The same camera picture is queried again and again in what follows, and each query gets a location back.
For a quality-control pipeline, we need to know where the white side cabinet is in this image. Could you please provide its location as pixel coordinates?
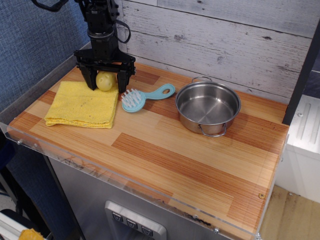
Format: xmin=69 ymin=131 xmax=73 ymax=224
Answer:
xmin=275 ymin=95 xmax=320 ymax=203

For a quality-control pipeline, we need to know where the folded yellow cloth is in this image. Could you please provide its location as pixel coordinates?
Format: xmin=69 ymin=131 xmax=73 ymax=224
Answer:
xmin=44 ymin=81 xmax=119 ymax=129

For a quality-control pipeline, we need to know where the black right frame post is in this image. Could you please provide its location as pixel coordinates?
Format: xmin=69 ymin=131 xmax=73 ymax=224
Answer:
xmin=281 ymin=0 xmax=320 ymax=125

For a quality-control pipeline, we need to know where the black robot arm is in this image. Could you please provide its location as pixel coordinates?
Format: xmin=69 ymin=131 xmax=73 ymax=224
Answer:
xmin=74 ymin=0 xmax=136 ymax=93

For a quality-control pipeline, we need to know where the silver button control panel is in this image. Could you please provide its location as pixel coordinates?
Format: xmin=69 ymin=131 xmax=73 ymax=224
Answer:
xmin=104 ymin=200 xmax=167 ymax=240

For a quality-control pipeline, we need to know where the silver toy dishwasher front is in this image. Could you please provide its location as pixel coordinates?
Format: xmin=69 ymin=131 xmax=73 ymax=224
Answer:
xmin=47 ymin=154 xmax=226 ymax=240

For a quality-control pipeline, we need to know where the light blue dish brush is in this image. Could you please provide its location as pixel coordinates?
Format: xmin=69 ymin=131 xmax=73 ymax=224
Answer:
xmin=121 ymin=83 xmax=176 ymax=113

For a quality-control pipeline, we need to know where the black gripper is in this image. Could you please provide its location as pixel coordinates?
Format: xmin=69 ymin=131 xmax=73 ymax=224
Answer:
xmin=74 ymin=36 xmax=136 ymax=93

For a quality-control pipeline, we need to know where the yellow toy potato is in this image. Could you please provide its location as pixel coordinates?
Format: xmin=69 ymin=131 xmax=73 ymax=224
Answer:
xmin=95 ymin=71 xmax=117 ymax=92

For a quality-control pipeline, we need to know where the small stainless steel pot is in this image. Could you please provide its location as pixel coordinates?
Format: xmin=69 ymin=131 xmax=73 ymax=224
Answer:
xmin=175 ymin=76 xmax=241 ymax=137

